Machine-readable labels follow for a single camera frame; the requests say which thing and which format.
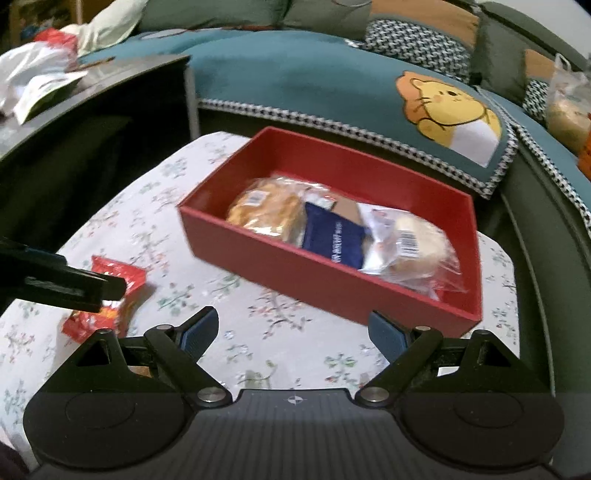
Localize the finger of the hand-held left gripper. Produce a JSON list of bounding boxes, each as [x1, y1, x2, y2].
[[0, 237, 129, 315]]

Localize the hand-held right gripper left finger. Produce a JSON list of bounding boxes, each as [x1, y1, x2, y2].
[[69, 305, 234, 407]]

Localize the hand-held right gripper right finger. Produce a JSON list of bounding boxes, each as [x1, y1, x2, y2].
[[353, 310, 527, 407]]

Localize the red snack packet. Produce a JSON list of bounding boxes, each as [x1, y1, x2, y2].
[[62, 255, 148, 342]]

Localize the red rectangular box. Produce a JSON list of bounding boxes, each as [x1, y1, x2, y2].
[[178, 126, 483, 340]]

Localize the round cake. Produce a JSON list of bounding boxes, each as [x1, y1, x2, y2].
[[365, 210, 462, 296]]

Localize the dark blue snack packet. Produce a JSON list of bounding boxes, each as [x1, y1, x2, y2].
[[300, 200, 370, 269]]

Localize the clear packet of yellow crisps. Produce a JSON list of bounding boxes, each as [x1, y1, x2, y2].
[[225, 173, 333, 243]]

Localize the floral tablecloth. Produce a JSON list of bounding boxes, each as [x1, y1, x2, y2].
[[0, 131, 520, 467]]

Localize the white paper packet green print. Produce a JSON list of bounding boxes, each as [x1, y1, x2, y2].
[[14, 71, 88, 124]]

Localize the dark side table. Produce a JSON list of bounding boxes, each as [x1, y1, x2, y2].
[[0, 53, 200, 232]]

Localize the crumpled white plastic bag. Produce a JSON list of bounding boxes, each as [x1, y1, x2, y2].
[[0, 41, 71, 117]]

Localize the red plastic bag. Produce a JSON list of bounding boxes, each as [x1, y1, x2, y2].
[[34, 28, 80, 51]]

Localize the cream cloth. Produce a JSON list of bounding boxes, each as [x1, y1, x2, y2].
[[60, 0, 149, 58]]

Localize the teal sofa cover bear print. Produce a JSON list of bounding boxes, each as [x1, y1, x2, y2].
[[78, 28, 518, 199]]

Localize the houndstooth pillow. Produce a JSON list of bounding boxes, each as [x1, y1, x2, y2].
[[522, 48, 557, 121], [365, 0, 481, 85]]

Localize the plastic bag with yellowish contents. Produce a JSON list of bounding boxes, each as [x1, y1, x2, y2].
[[545, 53, 591, 155]]

